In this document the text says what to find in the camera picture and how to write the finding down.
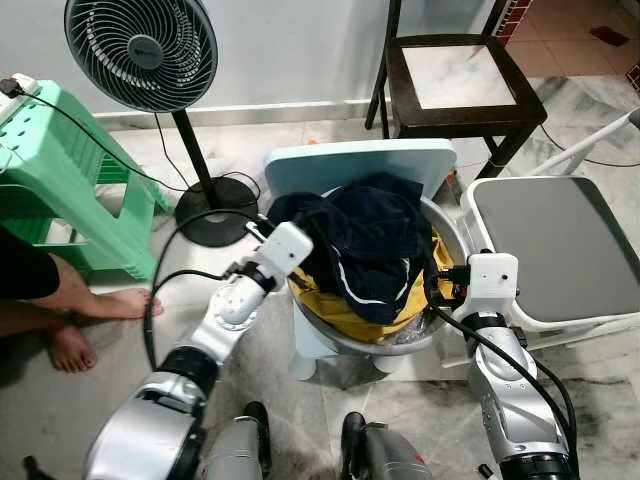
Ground navy garment white piping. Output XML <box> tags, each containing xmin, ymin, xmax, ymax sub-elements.
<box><xmin>268</xmin><ymin>172</ymin><xmax>436</xmax><ymax>326</ymax></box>

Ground grey laundry basket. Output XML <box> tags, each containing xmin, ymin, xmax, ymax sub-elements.
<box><xmin>285</xmin><ymin>195</ymin><xmax>471</xmax><ymax>359</ymax></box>

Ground grey white folding chair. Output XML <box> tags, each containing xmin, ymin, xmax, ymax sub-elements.
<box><xmin>460</xmin><ymin>110</ymin><xmax>640</xmax><ymax>346</ymax></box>

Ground yellow garment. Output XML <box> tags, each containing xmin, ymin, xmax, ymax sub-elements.
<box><xmin>288</xmin><ymin>230</ymin><xmax>456</xmax><ymax>346</ymax></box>

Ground light blue child chair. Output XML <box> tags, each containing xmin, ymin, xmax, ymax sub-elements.
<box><xmin>262</xmin><ymin>138</ymin><xmax>459</xmax><ymax>381</ymax></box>

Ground dark wooden chair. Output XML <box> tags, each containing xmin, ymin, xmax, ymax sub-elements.
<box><xmin>365</xmin><ymin>0</ymin><xmax>549</xmax><ymax>179</ymax></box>

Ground robot right leg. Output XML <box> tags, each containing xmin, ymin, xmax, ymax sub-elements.
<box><xmin>340</xmin><ymin>410</ymin><xmax>436</xmax><ymax>480</ymax></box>

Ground robot leg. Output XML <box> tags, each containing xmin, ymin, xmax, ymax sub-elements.
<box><xmin>200</xmin><ymin>400</ymin><xmax>273</xmax><ymax>480</ymax></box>
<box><xmin>340</xmin><ymin>410</ymin><xmax>436</xmax><ymax>480</ymax></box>

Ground robot left leg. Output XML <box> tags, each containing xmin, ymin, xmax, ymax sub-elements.
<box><xmin>200</xmin><ymin>400</ymin><xmax>273</xmax><ymax>480</ymax></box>

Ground person bare leg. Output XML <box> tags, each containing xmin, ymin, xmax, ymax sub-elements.
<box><xmin>0</xmin><ymin>300</ymin><xmax>99</xmax><ymax>374</ymax></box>
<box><xmin>35</xmin><ymin>250</ymin><xmax>163</xmax><ymax>321</ymax></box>

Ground black standing fan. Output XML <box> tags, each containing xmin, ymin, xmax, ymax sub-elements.
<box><xmin>65</xmin><ymin>0</ymin><xmax>261</xmax><ymax>248</ymax></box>

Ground green plastic stool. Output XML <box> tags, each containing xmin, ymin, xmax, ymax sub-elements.
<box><xmin>0</xmin><ymin>80</ymin><xmax>171</xmax><ymax>283</ymax></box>

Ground person black shorts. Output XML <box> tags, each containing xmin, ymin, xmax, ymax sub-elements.
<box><xmin>0</xmin><ymin>225</ymin><xmax>63</xmax><ymax>301</ymax></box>

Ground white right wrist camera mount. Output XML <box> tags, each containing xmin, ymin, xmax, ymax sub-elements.
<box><xmin>468</xmin><ymin>253</ymin><xmax>521</xmax><ymax>323</ymax></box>

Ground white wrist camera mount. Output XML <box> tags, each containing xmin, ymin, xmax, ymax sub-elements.
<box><xmin>252</xmin><ymin>222</ymin><xmax>316</xmax><ymax>281</ymax></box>
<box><xmin>468</xmin><ymin>253</ymin><xmax>521</xmax><ymax>323</ymax></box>

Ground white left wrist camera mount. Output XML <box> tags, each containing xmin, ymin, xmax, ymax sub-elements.
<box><xmin>252</xmin><ymin>222</ymin><xmax>316</xmax><ymax>281</ymax></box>

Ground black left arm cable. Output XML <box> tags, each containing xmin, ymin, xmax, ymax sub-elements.
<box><xmin>142</xmin><ymin>208</ymin><xmax>271</xmax><ymax>371</ymax></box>

